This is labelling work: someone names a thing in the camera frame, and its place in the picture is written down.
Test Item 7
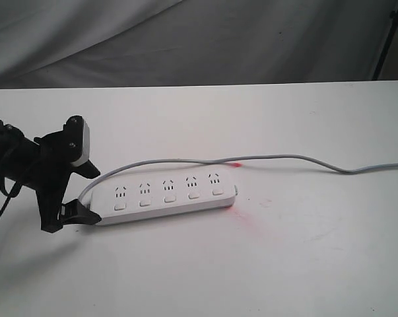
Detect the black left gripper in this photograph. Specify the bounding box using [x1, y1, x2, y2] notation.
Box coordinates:
[34, 116, 102, 233]

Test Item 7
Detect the white five-outlet power strip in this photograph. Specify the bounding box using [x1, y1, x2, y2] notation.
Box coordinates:
[89, 166, 238, 226]

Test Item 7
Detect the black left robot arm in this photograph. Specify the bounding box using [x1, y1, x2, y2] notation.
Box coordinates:
[0, 116, 101, 233]

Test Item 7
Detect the grey backdrop cloth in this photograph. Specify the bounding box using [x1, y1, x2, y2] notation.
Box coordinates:
[0, 1, 398, 88]

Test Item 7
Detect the black tripod stand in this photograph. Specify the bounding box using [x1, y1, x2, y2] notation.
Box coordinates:
[371, 2, 398, 81]

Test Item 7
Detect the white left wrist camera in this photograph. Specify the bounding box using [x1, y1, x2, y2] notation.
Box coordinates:
[70, 116, 90, 167]

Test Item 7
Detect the grey power cord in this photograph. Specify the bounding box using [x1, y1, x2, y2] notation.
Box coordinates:
[78, 153, 398, 207]

